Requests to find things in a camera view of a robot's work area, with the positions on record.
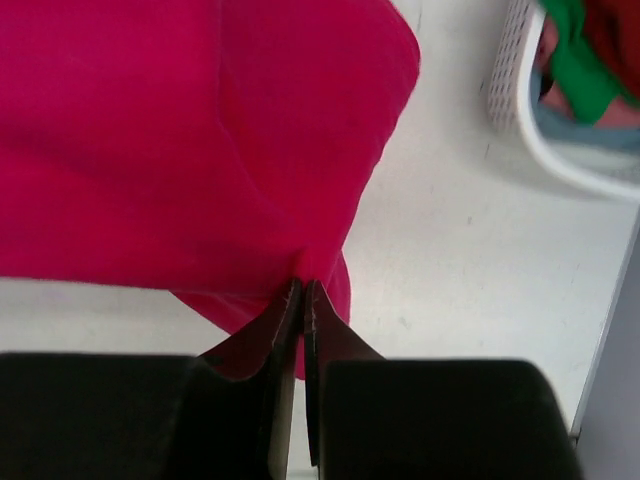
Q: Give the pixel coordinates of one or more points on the bright red t shirt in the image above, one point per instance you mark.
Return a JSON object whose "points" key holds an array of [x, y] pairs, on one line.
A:
{"points": [[214, 149]]}

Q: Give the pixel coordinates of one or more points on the white plastic laundry basket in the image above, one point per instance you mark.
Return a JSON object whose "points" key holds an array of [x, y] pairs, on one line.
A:
{"points": [[583, 157]]}

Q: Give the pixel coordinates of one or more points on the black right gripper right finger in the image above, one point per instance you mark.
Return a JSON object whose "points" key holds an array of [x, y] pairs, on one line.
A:
{"points": [[369, 417]]}

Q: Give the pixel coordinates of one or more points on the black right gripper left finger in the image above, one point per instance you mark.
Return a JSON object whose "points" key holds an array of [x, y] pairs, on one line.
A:
{"points": [[224, 414]]}

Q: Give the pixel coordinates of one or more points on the green t shirt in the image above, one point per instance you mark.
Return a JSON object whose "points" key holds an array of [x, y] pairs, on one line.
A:
{"points": [[588, 85]]}

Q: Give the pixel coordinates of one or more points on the dark red folded t shirt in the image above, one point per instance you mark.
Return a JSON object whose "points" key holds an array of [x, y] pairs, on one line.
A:
{"points": [[611, 29]]}

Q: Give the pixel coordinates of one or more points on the light blue t shirt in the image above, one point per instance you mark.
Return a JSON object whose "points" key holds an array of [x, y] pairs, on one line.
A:
{"points": [[557, 126]]}

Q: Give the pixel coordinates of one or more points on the pink t shirt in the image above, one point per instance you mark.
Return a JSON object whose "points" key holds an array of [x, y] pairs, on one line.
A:
{"points": [[620, 114]]}

